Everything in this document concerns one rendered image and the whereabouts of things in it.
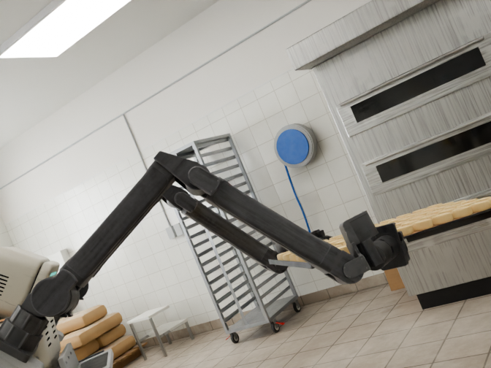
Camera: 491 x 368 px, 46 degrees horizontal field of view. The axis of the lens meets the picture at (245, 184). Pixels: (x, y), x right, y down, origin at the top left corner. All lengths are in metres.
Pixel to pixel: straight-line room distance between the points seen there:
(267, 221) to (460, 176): 2.79
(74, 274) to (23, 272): 0.19
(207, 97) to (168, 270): 2.02
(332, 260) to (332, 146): 4.04
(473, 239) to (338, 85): 1.35
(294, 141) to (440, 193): 1.71
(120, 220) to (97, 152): 5.67
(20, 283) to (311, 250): 0.66
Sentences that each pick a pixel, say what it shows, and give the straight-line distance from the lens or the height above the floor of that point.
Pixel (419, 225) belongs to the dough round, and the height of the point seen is 0.97.
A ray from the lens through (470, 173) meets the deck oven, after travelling 3.94.
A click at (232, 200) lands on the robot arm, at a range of 1.26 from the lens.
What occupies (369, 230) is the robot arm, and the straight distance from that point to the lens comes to 1.29.
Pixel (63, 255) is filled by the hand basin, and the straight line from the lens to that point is 7.60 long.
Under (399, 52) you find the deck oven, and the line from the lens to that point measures 3.97.
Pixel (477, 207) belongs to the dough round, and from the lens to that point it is 1.61.
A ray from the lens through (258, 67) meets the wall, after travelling 5.53.
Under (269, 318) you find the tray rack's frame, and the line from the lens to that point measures 5.17.
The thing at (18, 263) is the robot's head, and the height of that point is 1.27.
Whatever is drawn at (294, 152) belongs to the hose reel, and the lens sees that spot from 5.27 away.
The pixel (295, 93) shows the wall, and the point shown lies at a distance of 5.37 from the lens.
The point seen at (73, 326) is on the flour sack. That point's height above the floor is 0.62.
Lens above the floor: 1.21
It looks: 1 degrees up
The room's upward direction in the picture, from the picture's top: 23 degrees counter-clockwise
